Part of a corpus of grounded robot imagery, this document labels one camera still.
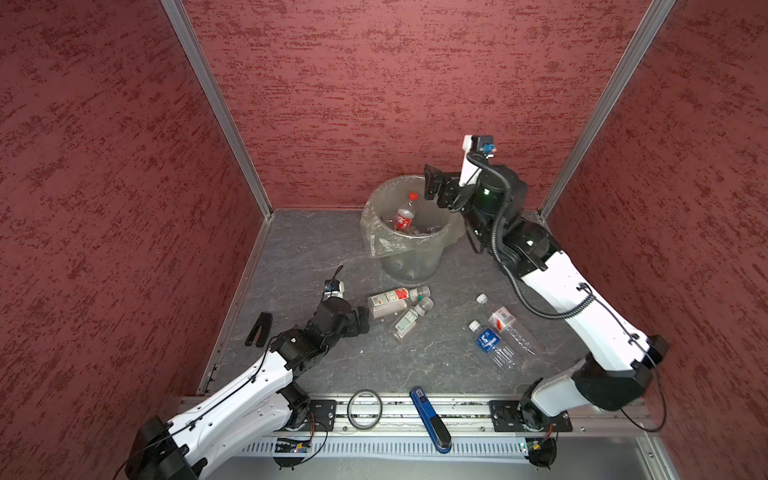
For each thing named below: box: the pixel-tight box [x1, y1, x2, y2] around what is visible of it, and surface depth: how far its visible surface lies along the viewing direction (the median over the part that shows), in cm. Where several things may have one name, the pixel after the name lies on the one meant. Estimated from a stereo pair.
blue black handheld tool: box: [410, 387, 452, 454], surface depth 73 cm
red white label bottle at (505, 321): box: [476, 293, 537, 356], surface depth 87 cm
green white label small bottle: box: [393, 296, 434, 340], surface depth 88 cm
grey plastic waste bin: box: [360, 175, 466, 283], surface depth 85 cm
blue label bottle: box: [469, 320, 518, 370], surface depth 83 cm
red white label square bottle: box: [367, 286, 431, 318], surface depth 92 cm
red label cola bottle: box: [394, 191, 420, 233], surface depth 100 cm
